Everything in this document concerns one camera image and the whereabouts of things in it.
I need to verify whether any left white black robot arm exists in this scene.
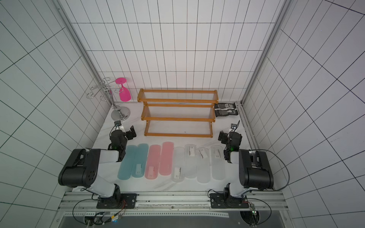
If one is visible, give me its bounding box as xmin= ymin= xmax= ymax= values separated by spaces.
xmin=58 ymin=126 xmax=137 ymax=209

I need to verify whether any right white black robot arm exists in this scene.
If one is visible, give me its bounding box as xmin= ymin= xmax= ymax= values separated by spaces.
xmin=208 ymin=131 xmax=276 ymax=209

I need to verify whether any teal pencil case far left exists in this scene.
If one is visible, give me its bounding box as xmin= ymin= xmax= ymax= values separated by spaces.
xmin=117 ymin=145 xmax=137 ymax=180

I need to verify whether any teal pencil case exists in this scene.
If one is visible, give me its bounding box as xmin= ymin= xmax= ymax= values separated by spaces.
xmin=117 ymin=145 xmax=137 ymax=180
xmin=131 ymin=143 xmax=149 ymax=178

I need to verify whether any pink pencil case left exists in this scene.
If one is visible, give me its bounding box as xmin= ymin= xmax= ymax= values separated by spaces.
xmin=145 ymin=145 xmax=161 ymax=180

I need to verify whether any pink pencil case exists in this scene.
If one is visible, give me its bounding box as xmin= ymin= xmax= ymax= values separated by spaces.
xmin=145 ymin=145 xmax=161 ymax=180
xmin=159 ymin=142 xmax=174 ymax=176

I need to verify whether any pink pencil case right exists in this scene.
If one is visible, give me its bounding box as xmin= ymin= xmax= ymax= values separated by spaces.
xmin=159 ymin=142 xmax=174 ymax=176

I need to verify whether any orange wooden three-tier shelf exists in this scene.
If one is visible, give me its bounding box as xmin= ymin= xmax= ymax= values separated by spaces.
xmin=137 ymin=88 xmax=219 ymax=138

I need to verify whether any silver metal glass rack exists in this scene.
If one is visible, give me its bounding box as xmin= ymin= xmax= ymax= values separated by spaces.
xmin=86 ymin=78 xmax=131 ymax=122

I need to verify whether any black patterned pouch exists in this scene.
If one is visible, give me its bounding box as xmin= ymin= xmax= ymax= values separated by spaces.
xmin=214 ymin=103 xmax=239 ymax=117

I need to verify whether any pink plastic wine glass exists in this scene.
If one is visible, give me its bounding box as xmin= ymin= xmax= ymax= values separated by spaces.
xmin=116 ymin=78 xmax=132 ymax=102

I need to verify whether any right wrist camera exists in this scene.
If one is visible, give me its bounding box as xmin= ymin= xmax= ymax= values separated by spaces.
xmin=231 ymin=120 xmax=240 ymax=132

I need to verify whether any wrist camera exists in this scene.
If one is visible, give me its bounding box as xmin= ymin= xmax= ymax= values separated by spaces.
xmin=231 ymin=120 xmax=240 ymax=132
xmin=114 ymin=120 xmax=122 ymax=127

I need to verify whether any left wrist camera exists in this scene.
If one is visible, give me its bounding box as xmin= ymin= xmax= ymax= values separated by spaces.
xmin=114 ymin=120 xmax=122 ymax=127

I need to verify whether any aluminium mounting rail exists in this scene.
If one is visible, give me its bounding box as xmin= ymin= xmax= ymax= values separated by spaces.
xmin=56 ymin=191 xmax=289 ymax=220

